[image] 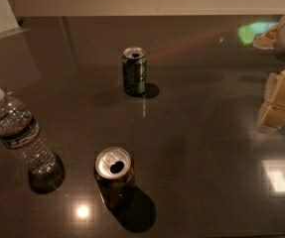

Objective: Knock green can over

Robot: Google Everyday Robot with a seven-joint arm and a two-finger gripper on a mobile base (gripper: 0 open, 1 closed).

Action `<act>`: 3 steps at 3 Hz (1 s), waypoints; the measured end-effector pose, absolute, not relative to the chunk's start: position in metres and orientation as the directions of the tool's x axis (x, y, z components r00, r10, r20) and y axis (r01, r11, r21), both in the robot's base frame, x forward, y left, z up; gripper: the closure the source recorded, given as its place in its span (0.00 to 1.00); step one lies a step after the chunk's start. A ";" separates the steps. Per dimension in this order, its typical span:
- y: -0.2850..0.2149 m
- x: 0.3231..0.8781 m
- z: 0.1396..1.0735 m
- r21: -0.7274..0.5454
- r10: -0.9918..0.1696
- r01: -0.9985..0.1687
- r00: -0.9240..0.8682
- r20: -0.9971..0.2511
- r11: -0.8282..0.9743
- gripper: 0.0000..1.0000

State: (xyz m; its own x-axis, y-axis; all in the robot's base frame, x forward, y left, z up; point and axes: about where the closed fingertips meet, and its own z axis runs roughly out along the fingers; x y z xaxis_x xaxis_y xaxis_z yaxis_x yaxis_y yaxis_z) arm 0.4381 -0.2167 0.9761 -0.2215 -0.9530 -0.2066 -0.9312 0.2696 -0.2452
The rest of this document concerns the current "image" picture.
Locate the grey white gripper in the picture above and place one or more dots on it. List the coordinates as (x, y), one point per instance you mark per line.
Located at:
(272, 112)

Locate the green soda can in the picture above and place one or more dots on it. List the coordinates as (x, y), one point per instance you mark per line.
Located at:
(134, 66)

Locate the brown soda can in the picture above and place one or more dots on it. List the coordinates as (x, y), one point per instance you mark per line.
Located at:
(115, 177)

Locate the clear plastic water bottle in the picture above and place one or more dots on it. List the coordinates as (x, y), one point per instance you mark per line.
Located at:
(21, 133)

